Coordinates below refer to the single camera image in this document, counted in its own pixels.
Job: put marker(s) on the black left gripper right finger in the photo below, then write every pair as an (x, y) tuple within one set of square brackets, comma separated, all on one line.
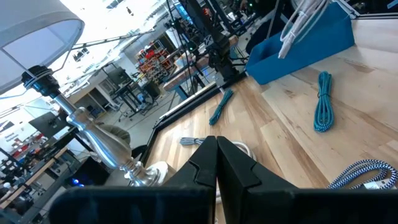
[(248, 199)]

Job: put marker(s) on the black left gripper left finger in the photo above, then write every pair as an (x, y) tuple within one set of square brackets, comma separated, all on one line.
[(192, 199)]

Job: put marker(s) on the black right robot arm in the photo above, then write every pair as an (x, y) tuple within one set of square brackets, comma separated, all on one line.
[(222, 59)]

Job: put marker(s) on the silver lamp with white shade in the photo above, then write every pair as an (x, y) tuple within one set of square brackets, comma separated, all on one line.
[(102, 146)]

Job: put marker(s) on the wooden workbench with blue legs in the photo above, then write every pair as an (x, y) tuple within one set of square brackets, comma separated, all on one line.
[(183, 77)]

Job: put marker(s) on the shelf with red bins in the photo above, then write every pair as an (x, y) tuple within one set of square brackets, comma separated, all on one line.
[(154, 63)]

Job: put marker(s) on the blue plastic tray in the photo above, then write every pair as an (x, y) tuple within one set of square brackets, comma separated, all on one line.
[(311, 49)]

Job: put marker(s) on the black monitor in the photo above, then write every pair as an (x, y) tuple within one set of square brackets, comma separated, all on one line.
[(48, 124)]

